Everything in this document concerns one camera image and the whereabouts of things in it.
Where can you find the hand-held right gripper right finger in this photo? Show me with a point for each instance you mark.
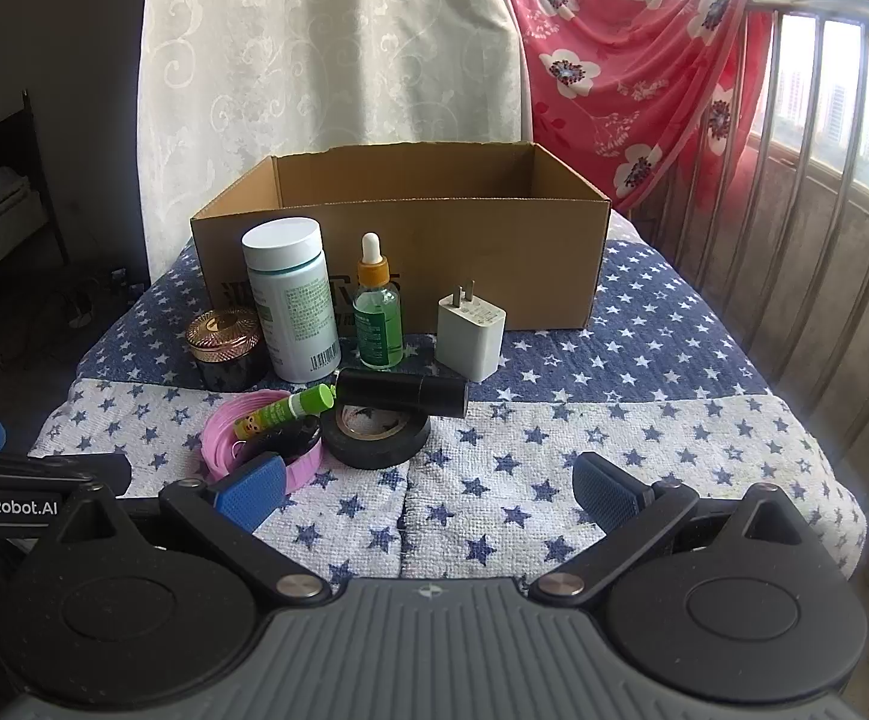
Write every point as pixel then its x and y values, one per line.
pixel 607 491

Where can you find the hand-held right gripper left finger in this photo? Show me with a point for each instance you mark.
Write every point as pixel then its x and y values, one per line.
pixel 251 491

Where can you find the black key fob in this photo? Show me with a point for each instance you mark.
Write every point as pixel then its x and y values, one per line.
pixel 296 436

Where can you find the green lip balm tube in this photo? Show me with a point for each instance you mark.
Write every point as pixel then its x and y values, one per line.
pixel 284 409

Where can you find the black electrical tape roll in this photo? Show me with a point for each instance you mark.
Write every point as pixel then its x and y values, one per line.
pixel 374 455

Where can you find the black cylinder tube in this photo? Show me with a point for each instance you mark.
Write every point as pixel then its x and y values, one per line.
pixel 397 391

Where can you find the white bottle with green label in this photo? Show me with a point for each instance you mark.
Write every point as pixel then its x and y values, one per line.
pixel 292 300

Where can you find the green glass dropper bottle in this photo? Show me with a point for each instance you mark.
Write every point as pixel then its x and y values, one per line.
pixel 378 330

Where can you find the white charger plug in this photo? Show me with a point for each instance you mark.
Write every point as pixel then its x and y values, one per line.
pixel 468 337

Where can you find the cardboard box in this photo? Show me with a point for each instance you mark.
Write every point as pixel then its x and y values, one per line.
pixel 479 262

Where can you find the blue star-printed blanket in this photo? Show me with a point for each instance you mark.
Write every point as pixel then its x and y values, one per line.
pixel 554 412

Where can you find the red floral cloth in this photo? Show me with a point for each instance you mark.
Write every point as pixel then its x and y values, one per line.
pixel 629 112

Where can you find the white patterned curtain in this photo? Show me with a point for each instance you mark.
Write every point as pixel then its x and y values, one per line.
pixel 329 52

